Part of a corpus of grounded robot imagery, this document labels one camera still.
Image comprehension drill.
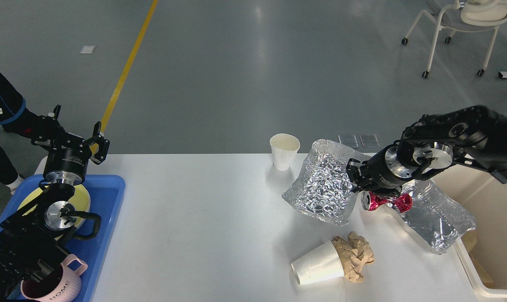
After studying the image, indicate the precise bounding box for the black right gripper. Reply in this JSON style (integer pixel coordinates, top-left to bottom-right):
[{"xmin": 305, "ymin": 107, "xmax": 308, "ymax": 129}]
[{"xmin": 346, "ymin": 145, "xmax": 418, "ymax": 197}]

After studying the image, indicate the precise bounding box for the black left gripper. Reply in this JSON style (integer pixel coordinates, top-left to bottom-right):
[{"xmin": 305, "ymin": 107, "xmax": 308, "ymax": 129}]
[{"xmin": 31, "ymin": 105, "xmax": 110, "ymax": 186}]

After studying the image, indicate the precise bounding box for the silver foil bag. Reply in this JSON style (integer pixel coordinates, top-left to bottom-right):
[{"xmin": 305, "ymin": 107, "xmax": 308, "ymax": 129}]
[
  {"xmin": 282, "ymin": 139, "xmax": 370, "ymax": 226},
  {"xmin": 388, "ymin": 180, "xmax": 476, "ymax": 255}
]

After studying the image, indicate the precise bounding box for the yellow plastic plate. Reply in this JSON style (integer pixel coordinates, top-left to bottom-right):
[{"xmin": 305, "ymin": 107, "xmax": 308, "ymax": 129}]
[{"xmin": 17, "ymin": 184, "xmax": 93, "ymax": 240}]

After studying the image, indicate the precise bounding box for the white paper cup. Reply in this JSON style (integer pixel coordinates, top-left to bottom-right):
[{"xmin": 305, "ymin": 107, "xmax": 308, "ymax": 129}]
[
  {"xmin": 269, "ymin": 133, "xmax": 301, "ymax": 171},
  {"xmin": 291, "ymin": 241, "xmax": 345, "ymax": 285}
]

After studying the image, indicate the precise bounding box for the brown paper sheet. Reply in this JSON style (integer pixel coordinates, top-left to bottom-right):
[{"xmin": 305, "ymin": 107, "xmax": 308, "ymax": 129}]
[{"xmin": 461, "ymin": 231, "xmax": 495, "ymax": 290}]

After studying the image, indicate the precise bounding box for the pink HOME mug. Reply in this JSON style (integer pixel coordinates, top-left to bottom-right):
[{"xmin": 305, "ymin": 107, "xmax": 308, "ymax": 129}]
[{"xmin": 20, "ymin": 254, "xmax": 88, "ymax": 302}]

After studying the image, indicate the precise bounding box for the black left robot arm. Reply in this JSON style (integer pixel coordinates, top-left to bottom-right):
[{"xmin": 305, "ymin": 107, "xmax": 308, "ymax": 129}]
[{"xmin": 0, "ymin": 105, "xmax": 110, "ymax": 302}]

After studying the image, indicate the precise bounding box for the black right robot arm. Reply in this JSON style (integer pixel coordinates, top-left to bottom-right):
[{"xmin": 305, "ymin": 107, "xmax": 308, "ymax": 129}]
[{"xmin": 346, "ymin": 105, "xmax": 507, "ymax": 197}]

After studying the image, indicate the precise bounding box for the clear floor plate left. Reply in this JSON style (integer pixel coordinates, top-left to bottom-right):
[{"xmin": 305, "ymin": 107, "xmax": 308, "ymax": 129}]
[{"xmin": 338, "ymin": 134, "xmax": 359, "ymax": 148}]

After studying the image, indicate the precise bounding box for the clear floor plate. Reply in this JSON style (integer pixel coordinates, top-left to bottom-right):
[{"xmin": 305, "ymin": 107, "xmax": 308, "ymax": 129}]
[
  {"xmin": 359, "ymin": 134, "xmax": 380, "ymax": 148},
  {"xmin": 338, "ymin": 134, "xmax": 359, "ymax": 148}
]

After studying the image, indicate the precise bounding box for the clear floor plate right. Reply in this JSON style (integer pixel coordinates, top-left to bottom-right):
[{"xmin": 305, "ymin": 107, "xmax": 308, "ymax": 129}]
[{"xmin": 359, "ymin": 134, "xmax": 380, "ymax": 148}]

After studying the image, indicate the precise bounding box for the crushed red soda can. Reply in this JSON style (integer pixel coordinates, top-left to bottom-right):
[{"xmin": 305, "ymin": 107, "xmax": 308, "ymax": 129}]
[{"xmin": 361, "ymin": 191, "xmax": 413, "ymax": 213}]

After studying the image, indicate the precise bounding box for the blue plastic tray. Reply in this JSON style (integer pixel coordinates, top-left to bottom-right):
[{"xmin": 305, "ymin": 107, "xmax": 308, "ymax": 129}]
[{"xmin": 0, "ymin": 174, "xmax": 125, "ymax": 302}]

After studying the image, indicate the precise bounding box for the crumpled brown paper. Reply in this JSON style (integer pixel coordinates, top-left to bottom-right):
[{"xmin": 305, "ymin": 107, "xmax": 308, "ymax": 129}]
[{"xmin": 332, "ymin": 231, "xmax": 375, "ymax": 283}]

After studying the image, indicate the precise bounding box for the person in black jacket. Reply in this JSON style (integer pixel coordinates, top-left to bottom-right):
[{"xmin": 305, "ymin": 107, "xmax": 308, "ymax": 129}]
[{"xmin": 0, "ymin": 72, "xmax": 39, "ymax": 194}]

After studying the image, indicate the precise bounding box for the lying white paper cup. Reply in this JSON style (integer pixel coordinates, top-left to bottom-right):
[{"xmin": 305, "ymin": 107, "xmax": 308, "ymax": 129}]
[{"xmin": 291, "ymin": 241, "xmax": 345, "ymax": 285}]

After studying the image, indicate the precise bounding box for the white floor marker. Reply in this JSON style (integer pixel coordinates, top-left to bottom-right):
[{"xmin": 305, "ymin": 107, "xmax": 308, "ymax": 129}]
[{"xmin": 79, "ymin": 45, "xmax": 96, "ymax": 54}]

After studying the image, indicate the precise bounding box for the beige plastic bin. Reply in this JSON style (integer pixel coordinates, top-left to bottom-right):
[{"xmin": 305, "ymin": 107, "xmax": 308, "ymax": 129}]
[{"xmin": 426, "ymin": 166, "xmax": 507, "ymax": 302}]

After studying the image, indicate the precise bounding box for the white office chair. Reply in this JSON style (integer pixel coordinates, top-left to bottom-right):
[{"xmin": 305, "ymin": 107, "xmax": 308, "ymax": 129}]
[{"xmin": 401, "ymin": 0, "xmax": 507, "ymax": 78}]

